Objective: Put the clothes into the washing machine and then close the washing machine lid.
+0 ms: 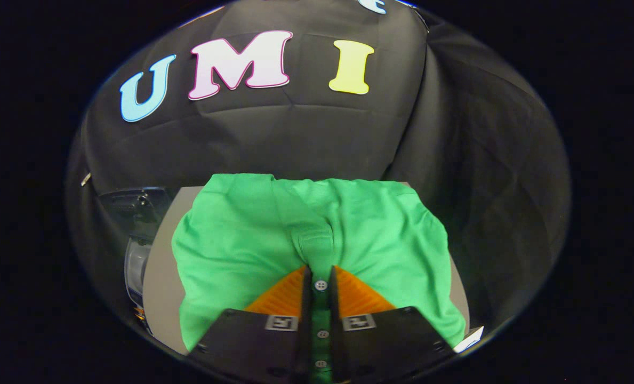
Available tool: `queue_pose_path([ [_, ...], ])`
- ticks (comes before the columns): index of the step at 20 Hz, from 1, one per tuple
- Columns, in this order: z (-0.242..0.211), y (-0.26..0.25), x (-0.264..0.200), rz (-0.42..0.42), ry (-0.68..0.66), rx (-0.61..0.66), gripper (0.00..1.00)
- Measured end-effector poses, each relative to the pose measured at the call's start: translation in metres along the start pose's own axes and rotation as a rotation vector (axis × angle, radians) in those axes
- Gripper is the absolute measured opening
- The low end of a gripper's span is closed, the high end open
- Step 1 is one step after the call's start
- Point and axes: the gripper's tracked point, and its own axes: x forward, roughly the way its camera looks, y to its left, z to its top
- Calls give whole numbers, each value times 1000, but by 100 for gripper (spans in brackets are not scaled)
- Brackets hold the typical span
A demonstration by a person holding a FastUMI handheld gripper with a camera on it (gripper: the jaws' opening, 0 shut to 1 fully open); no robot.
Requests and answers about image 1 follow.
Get green polo shirt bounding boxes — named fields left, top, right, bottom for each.
left=171, top=173, right=467, bottom=384

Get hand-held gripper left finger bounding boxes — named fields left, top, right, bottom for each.
left=189, top=265, right=313, bottom=384

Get dark washing machine lid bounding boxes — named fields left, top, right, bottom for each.
left=98, top=187, right=172, bottom=238

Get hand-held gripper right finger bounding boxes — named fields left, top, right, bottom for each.
left=328, top=265, right=456, bottom=382

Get white flat piece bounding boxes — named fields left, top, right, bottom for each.
left=453, top=326, right=484, bottom=354

